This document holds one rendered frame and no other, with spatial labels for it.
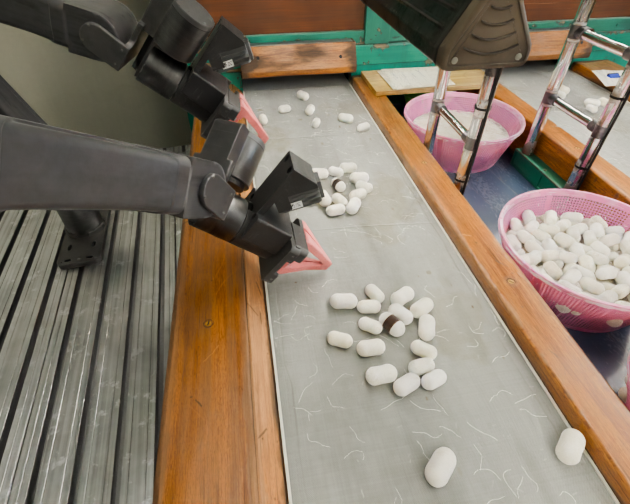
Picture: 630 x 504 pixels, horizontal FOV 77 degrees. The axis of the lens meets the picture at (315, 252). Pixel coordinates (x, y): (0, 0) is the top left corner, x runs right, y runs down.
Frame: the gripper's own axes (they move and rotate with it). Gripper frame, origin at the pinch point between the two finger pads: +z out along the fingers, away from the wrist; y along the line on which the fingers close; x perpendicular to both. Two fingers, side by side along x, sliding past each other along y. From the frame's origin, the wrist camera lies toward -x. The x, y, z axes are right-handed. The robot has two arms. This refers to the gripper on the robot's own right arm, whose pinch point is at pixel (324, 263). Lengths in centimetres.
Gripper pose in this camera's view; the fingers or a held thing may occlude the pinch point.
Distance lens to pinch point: 56.7
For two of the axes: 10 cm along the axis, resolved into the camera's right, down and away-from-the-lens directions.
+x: -6.3, 6.3, 4.5
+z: 7.5, 3.8, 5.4
